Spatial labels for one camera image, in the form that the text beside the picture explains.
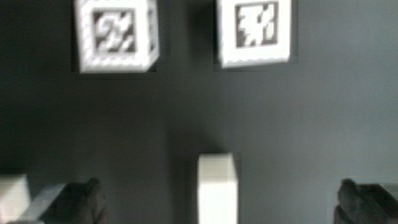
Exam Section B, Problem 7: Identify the white tagged cube right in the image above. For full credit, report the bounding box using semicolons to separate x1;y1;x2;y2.
217;0;293;68

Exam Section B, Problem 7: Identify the white U-shaped obstacle fence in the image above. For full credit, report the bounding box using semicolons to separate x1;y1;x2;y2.
197;153;238;224

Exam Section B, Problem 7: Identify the white tagged cube left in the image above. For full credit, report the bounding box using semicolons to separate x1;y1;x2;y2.
74;0;160;73

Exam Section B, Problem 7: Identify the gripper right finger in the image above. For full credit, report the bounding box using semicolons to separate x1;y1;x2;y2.
332;179;398;224

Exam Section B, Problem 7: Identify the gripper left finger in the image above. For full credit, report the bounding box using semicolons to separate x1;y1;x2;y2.
14;178;108;224

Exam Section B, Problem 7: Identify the white tagged cube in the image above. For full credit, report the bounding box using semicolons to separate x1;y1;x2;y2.
74;0;160;73
217;0;293;68

